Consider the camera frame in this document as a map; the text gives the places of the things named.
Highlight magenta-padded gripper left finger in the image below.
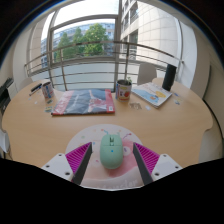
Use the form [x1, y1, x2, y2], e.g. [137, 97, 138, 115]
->
[41, 141, 93, 186]

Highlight printed pen cup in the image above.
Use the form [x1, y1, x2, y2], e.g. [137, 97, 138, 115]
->
[41, 81, 55, 100]

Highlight white and blue booklet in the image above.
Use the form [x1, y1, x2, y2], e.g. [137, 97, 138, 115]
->
[130, 81, 174, 109]

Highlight red and blue magazine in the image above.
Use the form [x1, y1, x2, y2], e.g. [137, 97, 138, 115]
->
[51, 88, 116, 117]

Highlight mint green computer mouse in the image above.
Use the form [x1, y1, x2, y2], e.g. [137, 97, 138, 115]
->
[99, 133, 125, 170]

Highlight red white can planter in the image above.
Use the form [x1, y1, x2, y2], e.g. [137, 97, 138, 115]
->
[115, 78, 133, 102]

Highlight metal balcony railing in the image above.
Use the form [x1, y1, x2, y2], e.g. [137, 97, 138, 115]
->
[23, 40, 185, 93]

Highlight beige round-back chair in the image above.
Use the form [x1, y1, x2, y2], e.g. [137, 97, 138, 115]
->
[137, 63, 158, 86]

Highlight pink cartoon mouse pad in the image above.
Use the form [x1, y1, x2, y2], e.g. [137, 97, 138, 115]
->
[64, 124, 147, 190]

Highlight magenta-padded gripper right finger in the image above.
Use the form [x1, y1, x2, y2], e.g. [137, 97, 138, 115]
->
[132, 142, 184, 186]

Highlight black cylinder speaker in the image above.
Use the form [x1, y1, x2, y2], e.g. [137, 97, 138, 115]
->
[161, 63, 178, 92]

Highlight dark blue stapler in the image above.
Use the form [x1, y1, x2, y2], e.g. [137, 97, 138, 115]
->
[28, 82, 44, 97]

